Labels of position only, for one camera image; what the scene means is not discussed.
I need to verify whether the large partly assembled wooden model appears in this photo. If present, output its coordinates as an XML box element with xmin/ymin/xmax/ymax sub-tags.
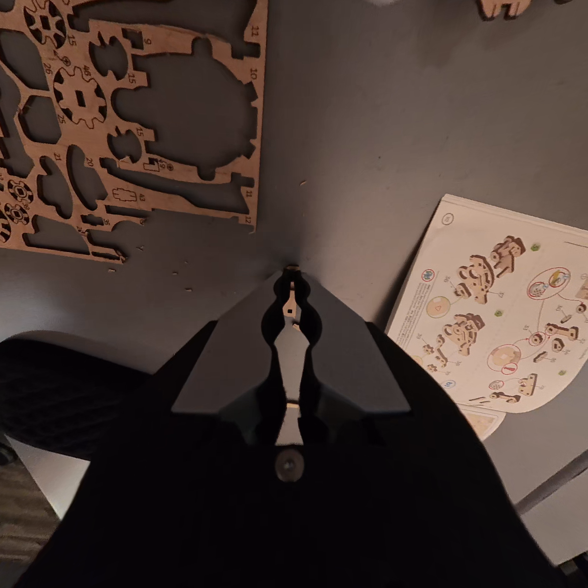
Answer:
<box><xmin>477</xmin><ymin>0</ymin><xmax>530</xmax><ymax>21</ymax></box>

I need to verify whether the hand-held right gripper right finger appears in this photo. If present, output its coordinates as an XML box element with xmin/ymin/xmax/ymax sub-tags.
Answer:
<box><xmin>294</xmin><ymin>270</ymin><xmax>411</xmax><ymax>445</ymax></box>

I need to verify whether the open instruction booklet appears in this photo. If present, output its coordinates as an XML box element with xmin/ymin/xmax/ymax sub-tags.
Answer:
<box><xmin>385</xmin><ymin>194</ymin><xmax>588</xmax><ymax>441</ymax></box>

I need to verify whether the small wooden part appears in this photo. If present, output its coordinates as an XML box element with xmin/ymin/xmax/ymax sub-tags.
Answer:
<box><xmin>282</xmin><ymin>265</ymin><xmax>305</xmax><ymax>337</ymax></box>

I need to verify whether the wooden laser-cut parts sheet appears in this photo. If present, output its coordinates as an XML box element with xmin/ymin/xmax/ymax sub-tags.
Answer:
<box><xmin>0</xmin><ymin>0</ymin><xmax>269</xmax><ymax>265</ymax></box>

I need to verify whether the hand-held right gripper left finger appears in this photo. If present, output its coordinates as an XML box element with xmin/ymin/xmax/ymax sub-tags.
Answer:
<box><xmin>171</xmin><ymin>270</ymin><xmax>295</xmax><ymax>445</ymax></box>

